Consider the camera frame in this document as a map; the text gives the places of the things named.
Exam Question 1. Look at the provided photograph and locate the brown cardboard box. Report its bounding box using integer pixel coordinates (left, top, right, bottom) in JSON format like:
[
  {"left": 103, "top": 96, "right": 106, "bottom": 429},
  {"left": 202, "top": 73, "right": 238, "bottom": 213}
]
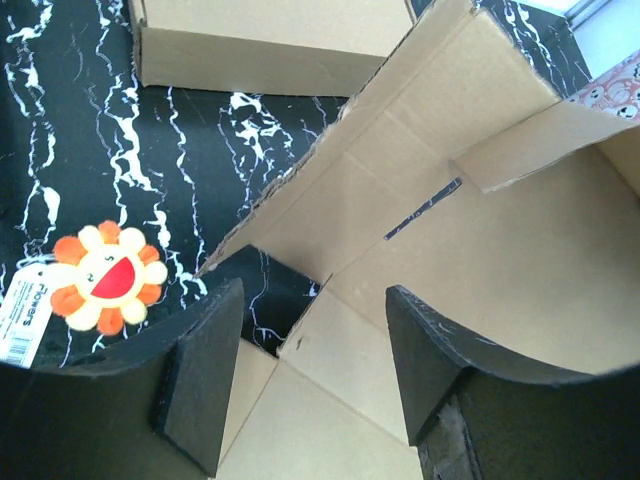
[
  {"left": 204, "top": 1, "right": 639, "bottom": 479},
  {"left": 128, "top": 0, "right": 416, "bottom": 97}
]

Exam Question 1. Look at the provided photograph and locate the closed brown cardboard box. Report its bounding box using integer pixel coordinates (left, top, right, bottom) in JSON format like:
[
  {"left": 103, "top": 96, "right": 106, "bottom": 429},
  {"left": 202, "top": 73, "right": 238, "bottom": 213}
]
[{"left": 128, "top": 0, "right": 416, "bottom": 97}]

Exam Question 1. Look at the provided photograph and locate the pink patterned mug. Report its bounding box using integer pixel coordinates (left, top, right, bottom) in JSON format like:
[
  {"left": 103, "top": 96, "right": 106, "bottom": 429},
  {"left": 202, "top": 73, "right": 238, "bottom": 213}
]
[{"left": 568, "top": 51, "right": 640, "bottom": 122}]

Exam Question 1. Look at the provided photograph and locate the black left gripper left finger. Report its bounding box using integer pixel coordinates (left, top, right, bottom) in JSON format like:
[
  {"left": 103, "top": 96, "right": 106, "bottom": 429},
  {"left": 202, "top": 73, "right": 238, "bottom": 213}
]
[{"left": 1, "top": 279, "right": 244, "bottom": 479}]

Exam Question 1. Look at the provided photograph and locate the orange sunflower plush toy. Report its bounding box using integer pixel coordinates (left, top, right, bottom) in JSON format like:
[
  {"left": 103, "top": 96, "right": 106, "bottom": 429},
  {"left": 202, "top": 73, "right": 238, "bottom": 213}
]
[{"left": 51, "top": 220, "right": 168, "bottom": 336}]

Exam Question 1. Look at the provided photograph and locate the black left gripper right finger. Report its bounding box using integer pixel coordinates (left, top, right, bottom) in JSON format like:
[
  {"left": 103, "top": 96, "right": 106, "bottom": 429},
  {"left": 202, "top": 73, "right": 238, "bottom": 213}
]
[{"left": 385, "top": 285, "right": 639, "bottom": 479}]

